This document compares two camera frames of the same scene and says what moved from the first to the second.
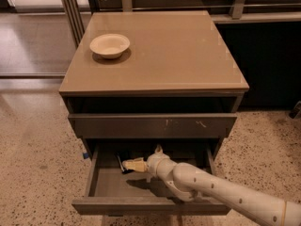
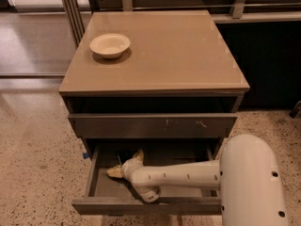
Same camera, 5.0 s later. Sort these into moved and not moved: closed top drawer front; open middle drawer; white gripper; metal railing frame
Moved: white gripper
Not moved: metal railing frame; closed top drawer front; open middle drawer
